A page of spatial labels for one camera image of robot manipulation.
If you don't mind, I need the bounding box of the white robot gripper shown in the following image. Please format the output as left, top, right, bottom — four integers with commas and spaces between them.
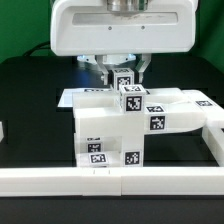
50, 0, 197, 85

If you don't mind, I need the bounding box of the white tagged cube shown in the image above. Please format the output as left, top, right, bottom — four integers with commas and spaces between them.
112, 68, 134, 91
119, 84, 146, 113

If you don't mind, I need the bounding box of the white chair back frame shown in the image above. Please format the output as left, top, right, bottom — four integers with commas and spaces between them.
73, 88, 224, 138

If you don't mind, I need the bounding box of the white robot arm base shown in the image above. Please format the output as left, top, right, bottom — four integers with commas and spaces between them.
77, 54, 136, 69

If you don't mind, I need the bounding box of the black cable with connector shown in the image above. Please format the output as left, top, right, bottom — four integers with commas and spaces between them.
22, 41, 52, 58

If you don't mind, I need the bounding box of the white right rail barrier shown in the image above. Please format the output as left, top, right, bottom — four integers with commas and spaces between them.
202, 126, 224, 167

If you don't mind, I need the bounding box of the white rail barrier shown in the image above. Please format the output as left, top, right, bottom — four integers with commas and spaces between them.
0, 121, 4, 142
202, 126, 224, 167
0, 167, 224, 197

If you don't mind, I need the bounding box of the white front rail barrier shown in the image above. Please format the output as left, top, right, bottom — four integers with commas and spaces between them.
0, 167, 224, 197

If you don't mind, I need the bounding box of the white left rail barrier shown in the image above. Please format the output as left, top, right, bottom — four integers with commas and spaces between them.
0, 121, 4, 142

